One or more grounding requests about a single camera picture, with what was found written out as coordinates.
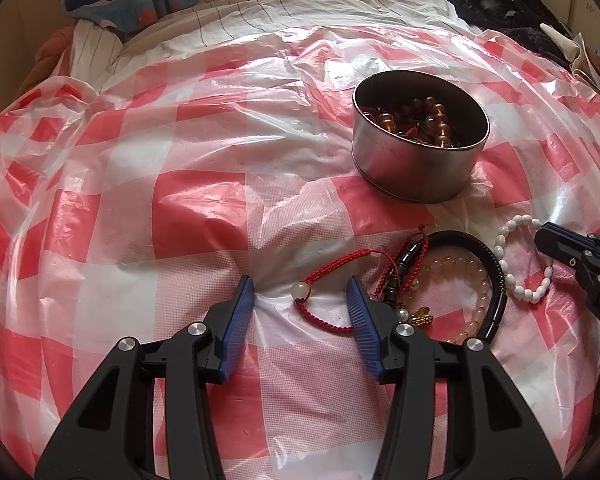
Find dark jacket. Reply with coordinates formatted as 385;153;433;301
440;0;581;61

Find clear bead bracelet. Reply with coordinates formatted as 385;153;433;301
420;255;492;346

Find striped white bedsheet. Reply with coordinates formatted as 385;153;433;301
100;0;461;71

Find white cloth piece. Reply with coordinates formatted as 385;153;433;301
539;22;588;81

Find black bead bracelet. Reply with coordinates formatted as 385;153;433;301
377;224;433;328

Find round metal tin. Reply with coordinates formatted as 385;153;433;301
351;71;491;204

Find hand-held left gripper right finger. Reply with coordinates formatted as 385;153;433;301
346;275;551;480

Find black band bracelet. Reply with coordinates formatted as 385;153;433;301
422;230;508;346

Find red white checkered plastic sheet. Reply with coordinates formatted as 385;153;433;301
0;0;600;480

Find orange cloth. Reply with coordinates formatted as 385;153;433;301
22;25;78;91

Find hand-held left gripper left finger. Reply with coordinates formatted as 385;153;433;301
34;274;256;480

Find red cord bracelet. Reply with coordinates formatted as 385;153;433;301
294;247;406;335

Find white bead bracelet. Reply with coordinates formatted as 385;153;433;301
492;214;554;306

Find amber bead bracelet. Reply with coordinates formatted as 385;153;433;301
362;97;456;150

